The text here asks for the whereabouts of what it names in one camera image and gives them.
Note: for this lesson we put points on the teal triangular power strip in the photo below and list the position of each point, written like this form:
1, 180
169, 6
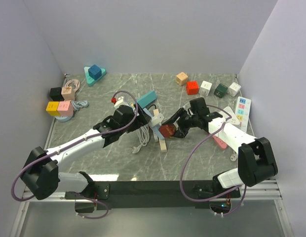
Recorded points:
90, 81

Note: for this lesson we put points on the white triangular power strip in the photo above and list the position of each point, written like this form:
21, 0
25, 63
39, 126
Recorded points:
230, 116

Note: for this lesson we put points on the white plug adapter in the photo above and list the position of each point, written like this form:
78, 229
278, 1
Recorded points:
157, 119

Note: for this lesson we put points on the blue cube socket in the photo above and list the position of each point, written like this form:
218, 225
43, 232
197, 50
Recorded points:
94, 71

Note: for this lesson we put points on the yellow cube socket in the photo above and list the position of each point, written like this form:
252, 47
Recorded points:
52, 108

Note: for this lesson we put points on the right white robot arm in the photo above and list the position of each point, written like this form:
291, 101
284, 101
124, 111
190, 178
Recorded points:
256, 161

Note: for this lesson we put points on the black base bar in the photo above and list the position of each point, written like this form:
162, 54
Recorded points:
144, 194

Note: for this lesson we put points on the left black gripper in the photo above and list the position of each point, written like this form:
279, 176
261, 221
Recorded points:
142, 119

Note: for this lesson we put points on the dark red cube socket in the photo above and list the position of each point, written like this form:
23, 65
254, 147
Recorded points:
167, 130

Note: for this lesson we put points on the light blue power strip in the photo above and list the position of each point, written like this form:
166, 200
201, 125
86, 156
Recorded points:
155, 130

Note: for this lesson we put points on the beige power strip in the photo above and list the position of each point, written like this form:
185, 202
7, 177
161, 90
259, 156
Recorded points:
162, 143

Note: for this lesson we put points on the dark green cube socket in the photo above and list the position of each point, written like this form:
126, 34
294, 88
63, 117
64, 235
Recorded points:
220, 91

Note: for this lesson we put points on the beige cube socket left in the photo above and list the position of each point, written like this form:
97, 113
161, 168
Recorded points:
68, 93

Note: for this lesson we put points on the light blue round socket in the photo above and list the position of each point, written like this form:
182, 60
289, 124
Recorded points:
77, 105

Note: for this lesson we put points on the peach cube socket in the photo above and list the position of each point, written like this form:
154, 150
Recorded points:
181, 78

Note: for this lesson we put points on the white cube socket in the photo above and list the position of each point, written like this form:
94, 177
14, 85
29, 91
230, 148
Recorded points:
233, 89
205, 88

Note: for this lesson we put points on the white multicolour power strip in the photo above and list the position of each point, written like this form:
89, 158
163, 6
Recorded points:
242, 112

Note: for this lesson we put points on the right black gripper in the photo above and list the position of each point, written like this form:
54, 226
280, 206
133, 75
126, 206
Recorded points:
182, 131

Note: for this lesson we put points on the white cube socket right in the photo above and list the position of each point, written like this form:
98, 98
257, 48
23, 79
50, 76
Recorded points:
233, 89

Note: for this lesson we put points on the pink triangular power strip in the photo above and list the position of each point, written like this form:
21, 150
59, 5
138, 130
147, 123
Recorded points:
220, 142

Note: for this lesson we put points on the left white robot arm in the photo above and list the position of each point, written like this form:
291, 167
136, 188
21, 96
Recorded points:
42, 173

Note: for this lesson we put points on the black cube socket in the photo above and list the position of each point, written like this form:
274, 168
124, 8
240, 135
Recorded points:
55, 94

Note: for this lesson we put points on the pink cube socket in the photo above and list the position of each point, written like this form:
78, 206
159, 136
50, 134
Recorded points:
65, 108

